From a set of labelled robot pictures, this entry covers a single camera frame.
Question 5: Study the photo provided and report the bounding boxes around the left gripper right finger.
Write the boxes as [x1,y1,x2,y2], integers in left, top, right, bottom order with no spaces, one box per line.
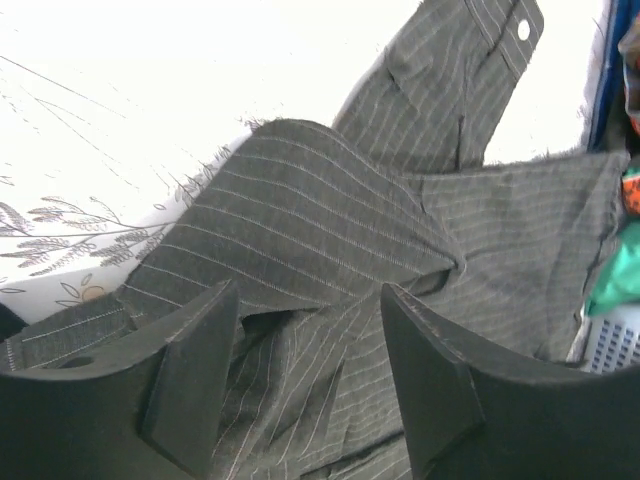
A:
[381,285,639,479]

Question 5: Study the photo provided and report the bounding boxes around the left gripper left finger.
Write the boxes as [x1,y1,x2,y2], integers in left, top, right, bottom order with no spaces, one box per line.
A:
[1,281,239,479]

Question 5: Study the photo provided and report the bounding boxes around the black pinstriped long sleeve shirt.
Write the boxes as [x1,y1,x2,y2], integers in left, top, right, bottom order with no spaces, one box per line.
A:
[1,1,629,479]

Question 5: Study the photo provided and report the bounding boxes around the light grey laundry basket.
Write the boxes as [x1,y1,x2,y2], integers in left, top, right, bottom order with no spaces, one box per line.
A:
[566,303,639,374]

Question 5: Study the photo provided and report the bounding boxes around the green folded shirt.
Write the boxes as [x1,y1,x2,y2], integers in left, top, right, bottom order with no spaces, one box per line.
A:
[585,226,639,316]

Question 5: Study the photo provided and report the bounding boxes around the floral table mat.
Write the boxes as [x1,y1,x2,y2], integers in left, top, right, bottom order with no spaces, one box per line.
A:
[0,0,616,326]

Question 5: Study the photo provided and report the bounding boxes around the plaid folded shirt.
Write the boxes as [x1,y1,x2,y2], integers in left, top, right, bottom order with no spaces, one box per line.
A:
[618,17,639,216]

